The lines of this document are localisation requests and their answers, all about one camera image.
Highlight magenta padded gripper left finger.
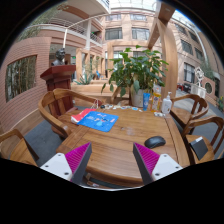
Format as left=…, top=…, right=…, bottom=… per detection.
left=41, top=142, right=92, bottom=185

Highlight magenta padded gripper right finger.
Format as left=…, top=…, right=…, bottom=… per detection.
left=133, top=143, right=182, bottom=185

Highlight black computer mouse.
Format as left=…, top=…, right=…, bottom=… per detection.
left=144, top=136, right=166, bottom=149

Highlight blue mouse pad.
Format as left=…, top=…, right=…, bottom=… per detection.
left=78, top=111, right=118, bottom=132

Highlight red and white book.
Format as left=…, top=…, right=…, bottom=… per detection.
left=71, top=108, right=96, bottom=123

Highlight black notebook on chair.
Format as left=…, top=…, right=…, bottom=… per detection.
left=190, top=137, right=208, bottom=160

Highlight wooden chair near left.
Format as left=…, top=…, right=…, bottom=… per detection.
left=0, top=129, right=39, bottom=166

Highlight wooden armchair near right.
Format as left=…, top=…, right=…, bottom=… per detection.
left=181, top=116, right=224, bottom=164

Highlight wooden armchair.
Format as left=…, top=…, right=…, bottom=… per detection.
left=38, top=88, right=103, bottom=138
left=170, top=94, right=209, bottom=128
left=181, top=116, right=224, bottom=164

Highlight white pump dispenser bottle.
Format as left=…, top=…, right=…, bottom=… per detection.
left=161, top=93, right=172, bottom=114

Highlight wooden armchair far left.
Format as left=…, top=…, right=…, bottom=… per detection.
left=38, top=88, right=103, bottom=138

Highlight yellow spray bottle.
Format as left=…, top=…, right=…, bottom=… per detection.
left=151, top=85, right=161, bottom=112

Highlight blue tube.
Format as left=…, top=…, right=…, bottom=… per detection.
left=143, top=93, right=150, bottom=111

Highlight white plant pot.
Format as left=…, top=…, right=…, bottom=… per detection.
left=131, top=89, right=144, bottom=108

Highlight wooden armchair far right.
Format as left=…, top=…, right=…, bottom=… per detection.
left=170, top=94, right=209, bottom=128

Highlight white sculpture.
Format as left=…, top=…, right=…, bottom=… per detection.
left=191, top=67, right=206, bottom=98

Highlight green potted plant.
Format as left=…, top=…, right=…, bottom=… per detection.
left=108, top=48, right=168, bottom=97

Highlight dark bust statue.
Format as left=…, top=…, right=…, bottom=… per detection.
left=51, top=48, right=65, bottom=66

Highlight red wooden pedestal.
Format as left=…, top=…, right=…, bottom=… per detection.
left=39, top=64, right=77, bottom=111

